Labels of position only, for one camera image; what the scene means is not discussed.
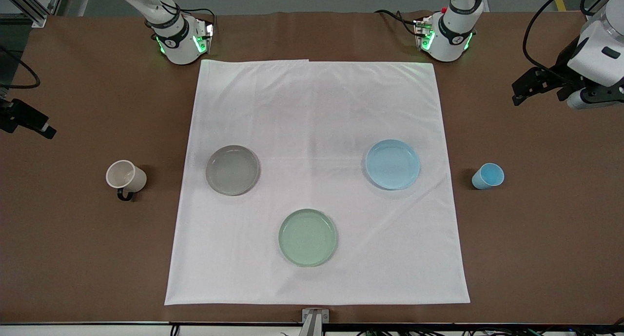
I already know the blue round plate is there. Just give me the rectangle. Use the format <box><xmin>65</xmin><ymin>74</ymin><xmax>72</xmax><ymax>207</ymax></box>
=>
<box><xmin>365</xmin><ymin>139</ymin><xmax>421</xmax><ymax>191</ymax></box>

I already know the white square cloth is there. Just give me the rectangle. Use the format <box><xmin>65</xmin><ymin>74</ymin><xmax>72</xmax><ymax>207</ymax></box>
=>
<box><xmin>164</xmin><ymin>59</ymin><xmax>471</xmax><ymax>306</ymax></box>

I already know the brown table cover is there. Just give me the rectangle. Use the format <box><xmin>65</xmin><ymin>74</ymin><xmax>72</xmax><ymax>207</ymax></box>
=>
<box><xmin>0</xmin><ymin>12</ymin><xmax>624</xmax><ymax>324</ymax></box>

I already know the black base cable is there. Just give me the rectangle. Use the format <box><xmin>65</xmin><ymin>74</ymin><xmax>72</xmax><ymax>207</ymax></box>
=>
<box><xmin>180</xmin><ymin>6</ymin><xmax>218</xmax><ymax>30</ymax></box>
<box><xmin>374</xmin><ymin>9</ymin><xmax>421</xmax><ymax>37</ymax></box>

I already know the metal table edge bracket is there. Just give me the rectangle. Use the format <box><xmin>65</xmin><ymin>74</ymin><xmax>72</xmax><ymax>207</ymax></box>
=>
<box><xmin>301</xmin><ymin>308</ymin><xmax>330</xmax><ymax>336</ymax></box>

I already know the green round plate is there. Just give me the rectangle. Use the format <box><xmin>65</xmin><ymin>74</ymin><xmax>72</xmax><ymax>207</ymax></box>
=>
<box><xmin>278</xmin><ymin>209</ymin><xmax>338</xmax><ymax>268</ymax></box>

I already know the blue cup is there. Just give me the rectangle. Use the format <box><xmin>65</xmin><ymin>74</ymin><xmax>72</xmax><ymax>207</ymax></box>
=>
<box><xmin>471</xmin><ymin>163</ymin><xmax>505</xmax><ymax>190</ymax></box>

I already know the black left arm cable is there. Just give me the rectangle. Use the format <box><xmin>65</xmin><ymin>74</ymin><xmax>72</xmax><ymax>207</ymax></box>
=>
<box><xmin>579</xmin><ymin>0</ymin><xmax>616</xmax><ymax>18</ymax></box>

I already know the white mug with black handle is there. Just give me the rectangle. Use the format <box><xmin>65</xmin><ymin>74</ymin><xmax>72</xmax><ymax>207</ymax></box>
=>
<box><xmin>106</xmin><ymin>159</ymin><xmax>148</xmax><ymax>202</ymax></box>

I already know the black left base cable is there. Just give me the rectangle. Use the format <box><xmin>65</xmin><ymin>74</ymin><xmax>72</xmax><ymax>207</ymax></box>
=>
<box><xmin>374</xmin><ymin>9</ymin><xmax>421</xmax><ymax>37</ymax></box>

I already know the aluminium frame profile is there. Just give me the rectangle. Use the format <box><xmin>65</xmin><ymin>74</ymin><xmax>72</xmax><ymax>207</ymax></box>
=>
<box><xmin>0</xmin><ymin>0</ymin><xmax>67</xmax><ymax>27</ymax></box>

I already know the metal right base connector plate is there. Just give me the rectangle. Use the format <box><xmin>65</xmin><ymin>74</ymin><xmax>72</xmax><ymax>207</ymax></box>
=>
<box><xmin>194</xmin><ymin>18</ymin><xmax>215</xmax><ymax>54</ymax></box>

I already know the gray round plate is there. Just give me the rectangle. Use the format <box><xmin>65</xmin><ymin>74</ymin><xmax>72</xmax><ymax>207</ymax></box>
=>
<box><xmin>205</xmin><ymin>145</ymin><xmax>260</xmax><ymax>197</ymax></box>

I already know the metal base connector plate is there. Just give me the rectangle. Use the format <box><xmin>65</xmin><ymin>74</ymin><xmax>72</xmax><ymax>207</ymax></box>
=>
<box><xmin>413</xmin><ymin>15</ymin><xmax>435</xmax><ymax>52</ymax></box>
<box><xmin>194</xmin><ymin>18</ymin><xmax>215</xmax><ymax>54</ymax></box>

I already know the metal left base connector plate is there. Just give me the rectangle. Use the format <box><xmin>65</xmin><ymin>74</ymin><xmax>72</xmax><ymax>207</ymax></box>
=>
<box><xmin>413</xmin><ymin>15</ymin><xmax>435</xmax><ymax>52</ymax></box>

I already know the black right base cable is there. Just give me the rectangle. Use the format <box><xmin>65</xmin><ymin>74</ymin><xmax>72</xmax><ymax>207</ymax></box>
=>
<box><xmin>180</xmin><ymin>6</ymin><xmax>218</xmax><ymax>30</ymax></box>

